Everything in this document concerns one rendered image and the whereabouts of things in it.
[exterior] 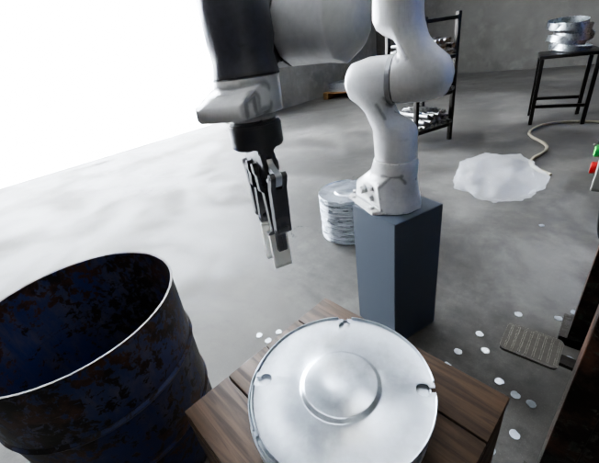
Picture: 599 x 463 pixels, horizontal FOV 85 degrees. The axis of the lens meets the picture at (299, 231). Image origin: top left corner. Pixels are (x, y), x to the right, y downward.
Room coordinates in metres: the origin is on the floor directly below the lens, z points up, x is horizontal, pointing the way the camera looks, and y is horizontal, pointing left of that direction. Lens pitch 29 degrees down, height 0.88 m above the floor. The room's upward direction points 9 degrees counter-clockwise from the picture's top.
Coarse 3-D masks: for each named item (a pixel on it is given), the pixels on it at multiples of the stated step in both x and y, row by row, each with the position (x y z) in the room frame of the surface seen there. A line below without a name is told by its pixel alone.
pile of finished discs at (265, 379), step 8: (344, 320) 0.48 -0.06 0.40; (344, 328) 0.47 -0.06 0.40; (256, 368) 0.40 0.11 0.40; (264, 376) 0.39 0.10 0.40; (264, 384) 0.37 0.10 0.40; (424, 384) 0.32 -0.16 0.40; (424, 392) 0.31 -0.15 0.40; (248, 400) 0.34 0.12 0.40; (248, 408) 0.33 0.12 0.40; (256, 432) 0.29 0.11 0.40; (256, 440) 0.28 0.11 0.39; (264, 448) 0.27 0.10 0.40; (424, 448) 0.24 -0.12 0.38; (264, 456) 0.26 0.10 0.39
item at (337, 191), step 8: (328, 184) 1.64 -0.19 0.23; (336, 184) 1.63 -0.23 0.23; (344, 184) 1.62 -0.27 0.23; (352, 184) 1.60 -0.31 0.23; (320, 192) 1.56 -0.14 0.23; (328, 192) 1.54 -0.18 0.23; (336, 192) 1.51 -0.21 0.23; (344, 192) 1.50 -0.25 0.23; (352, 192) 1.48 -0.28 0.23; (328, 200) 1.44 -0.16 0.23; (336, 200) 1.43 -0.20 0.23; (344, 200) 1.41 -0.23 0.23; (352, 200) 1.40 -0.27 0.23
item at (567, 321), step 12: (588, 276) 0.66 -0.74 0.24; (588, 288) 0.64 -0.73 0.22; (588, 300) 0.63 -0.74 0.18; (576, 312) 0.64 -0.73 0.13; (588, 312) 0.62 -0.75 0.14; (564, 324) 0.69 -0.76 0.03; (576, 324) 0.63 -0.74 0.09; (588, 324) 0.62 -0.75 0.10; (564, 336) 0.65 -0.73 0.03; (576, 336) 0.63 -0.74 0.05; (576, 348) 0.62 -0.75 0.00
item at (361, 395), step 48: (288, 336) 0.46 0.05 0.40; (336, 336) 0.44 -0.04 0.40; (384, 336) 0.42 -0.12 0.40; (288, 384) 0.36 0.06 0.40; (336, 384) 0.34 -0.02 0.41; (384, 384) 0.33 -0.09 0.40; (432, 384) 0.32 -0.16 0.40; (288, 432) 0.28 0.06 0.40; (336, 432) 0.27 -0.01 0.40; (384, 432) 0.26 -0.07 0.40; (432, 432) 0.25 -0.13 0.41
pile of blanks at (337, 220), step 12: (324, 204) 1.45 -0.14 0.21; (336, 204) 1.39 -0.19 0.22; (348, 204) 1.38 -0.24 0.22; (324, 216) 1.46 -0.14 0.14; (336, 216) 1.40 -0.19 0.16; (348, 216) 1.38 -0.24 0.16; (324, 228) 1.49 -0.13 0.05; (336, 228) 1.40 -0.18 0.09; (348, 228) 1.39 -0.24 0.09; (336, 240) 1.41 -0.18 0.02; (348, 240) 1.38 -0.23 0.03
